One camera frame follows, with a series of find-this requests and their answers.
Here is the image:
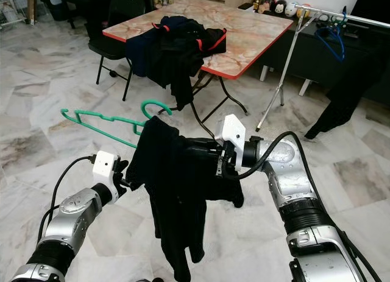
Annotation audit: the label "black garment with green print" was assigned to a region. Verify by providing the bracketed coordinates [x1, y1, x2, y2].
[125, 116, 246, 282]

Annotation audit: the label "green plastic clothes hanger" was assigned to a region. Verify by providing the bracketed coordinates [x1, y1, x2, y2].
[61, 99, 172, 150]

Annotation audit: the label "blue plastic clothes hanger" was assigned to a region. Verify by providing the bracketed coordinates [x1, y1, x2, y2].
[315, 8, 347, 62]

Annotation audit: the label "black shirt with red trim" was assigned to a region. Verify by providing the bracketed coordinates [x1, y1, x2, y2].
[149, 15, 227, 109]

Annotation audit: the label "silver metal clothes rack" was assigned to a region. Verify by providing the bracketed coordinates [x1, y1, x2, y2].
[256, 3, 390, 132]

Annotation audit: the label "black chair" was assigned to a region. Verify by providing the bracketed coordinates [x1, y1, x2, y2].
[87, 0, 147, 102]

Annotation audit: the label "black television cabinet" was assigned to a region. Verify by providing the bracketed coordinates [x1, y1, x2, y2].
[256, 14, 390, 106]

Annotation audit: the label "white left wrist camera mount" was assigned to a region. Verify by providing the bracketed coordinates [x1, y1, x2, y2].
[91, 151, 121, 189]

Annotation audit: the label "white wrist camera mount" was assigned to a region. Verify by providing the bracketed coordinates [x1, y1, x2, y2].
[221, 114, 247, 172]
[91, 151, 121, 189]

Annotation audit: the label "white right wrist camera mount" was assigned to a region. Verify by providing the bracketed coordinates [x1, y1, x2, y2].
[221, 114, 247, 172]

